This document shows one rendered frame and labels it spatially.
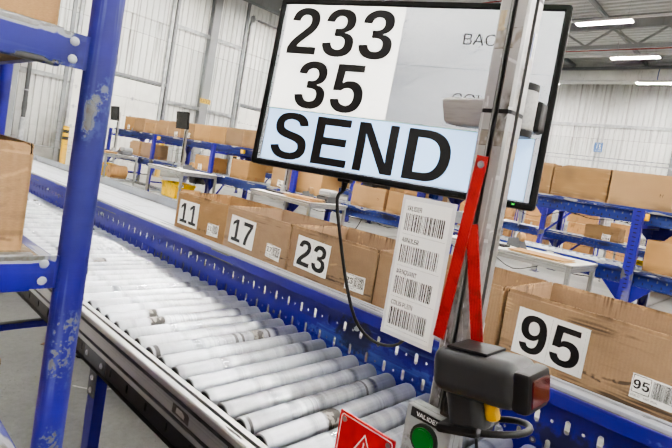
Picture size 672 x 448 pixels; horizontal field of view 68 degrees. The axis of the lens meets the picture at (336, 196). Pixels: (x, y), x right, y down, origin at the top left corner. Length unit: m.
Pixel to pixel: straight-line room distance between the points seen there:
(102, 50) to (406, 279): 0.46
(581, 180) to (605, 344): 4.82
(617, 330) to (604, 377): 0.10
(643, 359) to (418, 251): 0.65
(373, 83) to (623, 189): 5.14
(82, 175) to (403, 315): 0.44
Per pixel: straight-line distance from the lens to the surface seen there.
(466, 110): 0.79
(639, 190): 5.85
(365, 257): 1.53
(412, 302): 0.70
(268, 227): 1.85
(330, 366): 1.41
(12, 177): 0.54
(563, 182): 6.05
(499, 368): 0.59
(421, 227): 0.69
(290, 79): 0.91
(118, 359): 1.44
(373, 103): 0.84
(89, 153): 0.51
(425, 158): 0.79
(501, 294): 1.31
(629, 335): 1.22
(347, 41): 0.89
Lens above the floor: 1.26
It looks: 3 degrees down
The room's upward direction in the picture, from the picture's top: 10 degrees clockwise
